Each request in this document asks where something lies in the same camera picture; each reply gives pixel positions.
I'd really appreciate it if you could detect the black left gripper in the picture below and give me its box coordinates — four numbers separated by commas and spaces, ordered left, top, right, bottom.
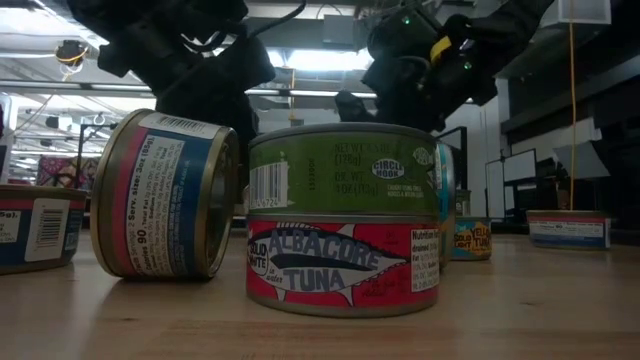
149, 33, 278, 175

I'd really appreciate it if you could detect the blue red labelled can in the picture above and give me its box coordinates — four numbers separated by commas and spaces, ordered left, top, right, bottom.
89, 108, 241, 280
525, 209, 612, 251
0, 183, 89, 276

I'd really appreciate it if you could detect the teal yellowfin tuna can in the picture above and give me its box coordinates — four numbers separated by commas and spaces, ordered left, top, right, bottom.
451, 216, 494, 262
433, 141, 457, 271

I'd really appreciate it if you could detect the red albacore tuna can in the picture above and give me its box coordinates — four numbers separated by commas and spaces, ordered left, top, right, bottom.
245, 214, 441, 319

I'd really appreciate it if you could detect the bright ceiling light panel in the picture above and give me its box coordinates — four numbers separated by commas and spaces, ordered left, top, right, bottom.
264, 47, 376, 72

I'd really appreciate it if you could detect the tall white board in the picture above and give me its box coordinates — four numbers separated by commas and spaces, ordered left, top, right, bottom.
485, 158, 506, 221

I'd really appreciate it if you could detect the wide white board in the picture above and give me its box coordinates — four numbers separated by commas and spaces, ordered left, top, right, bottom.
502, 148, 539, 184

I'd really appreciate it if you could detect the long ceiling light bar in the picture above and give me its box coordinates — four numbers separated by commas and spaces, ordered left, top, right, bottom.
0, 79, 379, 100

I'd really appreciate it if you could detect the colourful patterned cloth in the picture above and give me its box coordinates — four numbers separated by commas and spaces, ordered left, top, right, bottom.
35, 155, 100, 190

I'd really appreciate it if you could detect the grey angled panel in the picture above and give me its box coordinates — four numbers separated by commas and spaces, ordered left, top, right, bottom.
552, 141, 612, 180

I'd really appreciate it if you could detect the white ceiling box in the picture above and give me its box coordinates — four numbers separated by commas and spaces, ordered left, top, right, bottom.
542, 0, 612, 29

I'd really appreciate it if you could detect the white standing panel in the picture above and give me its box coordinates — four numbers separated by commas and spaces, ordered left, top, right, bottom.
0, 93, 15, 184

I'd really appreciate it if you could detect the yellow cable tag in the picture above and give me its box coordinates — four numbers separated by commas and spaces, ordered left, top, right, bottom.
429, 35, 454, 65

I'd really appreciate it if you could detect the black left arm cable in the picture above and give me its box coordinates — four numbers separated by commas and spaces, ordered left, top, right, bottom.
247, 0, 309, 41

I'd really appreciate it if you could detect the black background frame stand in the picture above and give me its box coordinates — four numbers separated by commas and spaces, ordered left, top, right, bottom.
74, 122, 121, 190

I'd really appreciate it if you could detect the black ceiling cable reel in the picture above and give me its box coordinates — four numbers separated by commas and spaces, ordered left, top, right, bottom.
53, 38, 91, 81

